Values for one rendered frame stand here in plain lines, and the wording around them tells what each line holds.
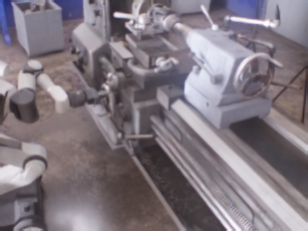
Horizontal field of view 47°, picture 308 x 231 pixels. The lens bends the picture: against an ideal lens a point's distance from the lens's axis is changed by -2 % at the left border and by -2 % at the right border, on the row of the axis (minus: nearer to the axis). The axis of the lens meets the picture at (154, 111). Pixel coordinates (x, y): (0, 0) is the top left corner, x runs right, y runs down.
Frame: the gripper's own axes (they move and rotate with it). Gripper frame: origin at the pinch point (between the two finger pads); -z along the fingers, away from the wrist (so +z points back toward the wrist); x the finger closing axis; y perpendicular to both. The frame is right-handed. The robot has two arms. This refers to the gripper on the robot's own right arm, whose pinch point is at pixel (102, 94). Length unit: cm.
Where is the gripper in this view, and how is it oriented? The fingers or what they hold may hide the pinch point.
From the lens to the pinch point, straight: 204.2
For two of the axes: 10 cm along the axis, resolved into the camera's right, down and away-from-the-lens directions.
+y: 1.3, -7.1, -6.9
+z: -9.0, 2.1, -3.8
